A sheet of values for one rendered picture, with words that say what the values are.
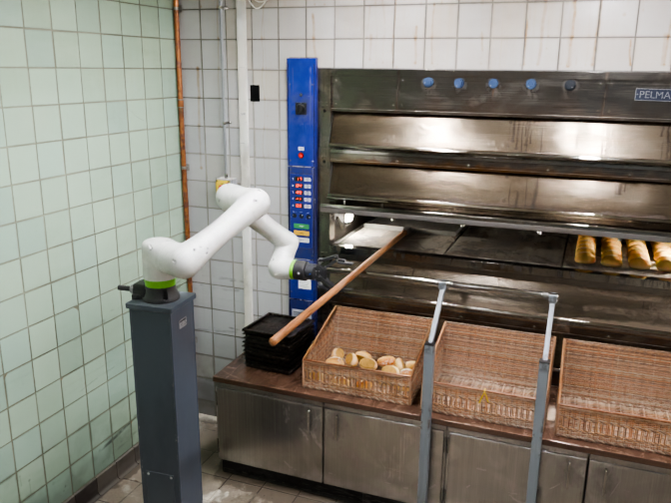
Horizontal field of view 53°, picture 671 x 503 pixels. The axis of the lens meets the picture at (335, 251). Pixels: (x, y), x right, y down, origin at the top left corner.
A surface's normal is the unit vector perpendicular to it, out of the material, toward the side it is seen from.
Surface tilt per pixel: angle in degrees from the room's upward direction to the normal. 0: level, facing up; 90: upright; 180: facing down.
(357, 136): 70
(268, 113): 90
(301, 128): 90
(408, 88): 90
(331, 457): 90
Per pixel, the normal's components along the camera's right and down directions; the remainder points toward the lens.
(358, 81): -0.36, 0.24
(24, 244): 0.93, 0.11
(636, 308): -0.33, -0.11
